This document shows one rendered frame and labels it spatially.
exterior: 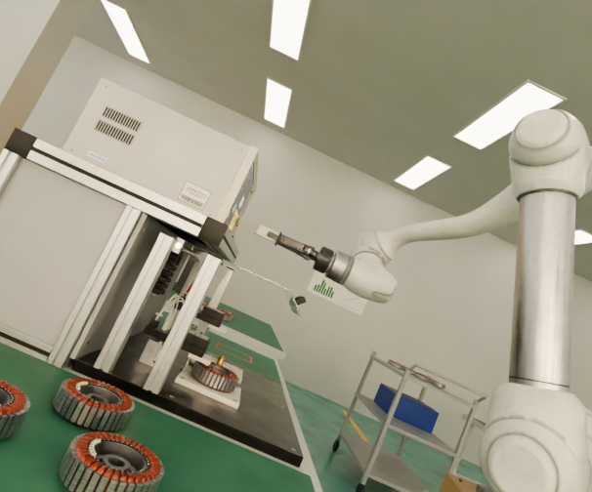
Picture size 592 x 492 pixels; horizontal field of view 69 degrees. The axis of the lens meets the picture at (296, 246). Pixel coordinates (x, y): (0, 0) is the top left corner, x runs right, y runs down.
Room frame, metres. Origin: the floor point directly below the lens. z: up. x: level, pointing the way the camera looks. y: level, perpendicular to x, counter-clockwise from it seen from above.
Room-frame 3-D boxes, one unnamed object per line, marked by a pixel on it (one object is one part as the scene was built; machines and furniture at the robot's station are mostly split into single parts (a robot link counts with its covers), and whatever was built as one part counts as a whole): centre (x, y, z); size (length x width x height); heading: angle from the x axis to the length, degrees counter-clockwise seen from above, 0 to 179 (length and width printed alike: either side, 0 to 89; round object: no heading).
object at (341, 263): (1.28, -0.14, 1.18); 0.09 x 0.06 x 0.09; 3
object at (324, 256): (1.27, -0.06, 1.18); 0.09 x 0.08 x 0.07; 93
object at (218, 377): (1.06, 0.05, 0.80); 0.11 x 0.11 x 0.04
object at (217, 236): (1.17, 0.37, 1.09); 0.68 x 0.44 x 0.05; 3
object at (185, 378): (1.06, 0.05, 0.78); 0.15 x 0.15 x 0.01; 3
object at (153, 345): (1.06, 0.19, 0.80); 0.08 x 0.05 x 0.06; 3
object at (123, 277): (1.17, 0.31, 0.92); 0.66 x 0.01 x 0.30; 3
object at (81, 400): (0.70, 0.18, 0.77); 0.11 x 0.11 x 0.04
